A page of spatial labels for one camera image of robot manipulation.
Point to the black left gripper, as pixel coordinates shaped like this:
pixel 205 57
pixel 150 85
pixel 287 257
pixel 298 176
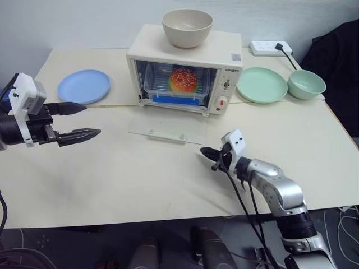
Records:
pixel 39 131

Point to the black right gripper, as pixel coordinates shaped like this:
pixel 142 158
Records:
pixel 224 162

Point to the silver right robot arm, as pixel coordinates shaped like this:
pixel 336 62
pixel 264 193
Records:
pixel 283 193

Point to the glass oven door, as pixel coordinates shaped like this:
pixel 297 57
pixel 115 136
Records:
pixel 168 123

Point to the white red oven knob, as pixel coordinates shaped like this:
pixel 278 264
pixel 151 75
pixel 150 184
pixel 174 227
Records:
pixel 222 101

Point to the cream toaster oven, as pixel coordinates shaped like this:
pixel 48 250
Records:
pixel 185 57

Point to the blue plate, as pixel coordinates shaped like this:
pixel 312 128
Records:
pixel 84 87

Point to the toy hamburger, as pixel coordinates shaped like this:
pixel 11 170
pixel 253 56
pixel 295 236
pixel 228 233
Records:
pixel 183 79

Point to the green plate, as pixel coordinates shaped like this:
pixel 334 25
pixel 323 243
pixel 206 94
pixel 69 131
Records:
pixel 262 85

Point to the dark rounded shape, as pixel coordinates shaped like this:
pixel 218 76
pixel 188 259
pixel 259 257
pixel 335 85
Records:
pixel 147 255
pixel 213 249

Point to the green bowl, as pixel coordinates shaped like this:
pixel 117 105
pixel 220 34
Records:
pixel 305 87

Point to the white power strip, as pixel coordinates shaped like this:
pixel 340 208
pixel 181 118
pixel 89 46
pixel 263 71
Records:
pixel 265 48

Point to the beige bowl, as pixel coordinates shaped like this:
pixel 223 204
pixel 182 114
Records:
pixel 186 35

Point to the dark cloth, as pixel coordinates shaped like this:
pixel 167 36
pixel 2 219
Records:
pixel 333 70

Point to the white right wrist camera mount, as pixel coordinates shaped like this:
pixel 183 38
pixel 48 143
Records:
pixel 237 140

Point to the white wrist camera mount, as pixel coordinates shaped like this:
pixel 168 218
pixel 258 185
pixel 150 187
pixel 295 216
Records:
pixel 237 140
pixel 29 95

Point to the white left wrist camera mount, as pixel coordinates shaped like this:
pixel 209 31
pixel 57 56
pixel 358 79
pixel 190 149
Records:
pixel 29 95

